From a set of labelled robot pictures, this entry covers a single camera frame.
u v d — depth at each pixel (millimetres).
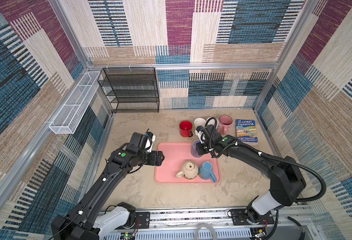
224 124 974
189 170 811
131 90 1095
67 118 714
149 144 609
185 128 1051
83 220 384
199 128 794
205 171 797
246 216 717
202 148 756
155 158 658
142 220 732
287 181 436
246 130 1049
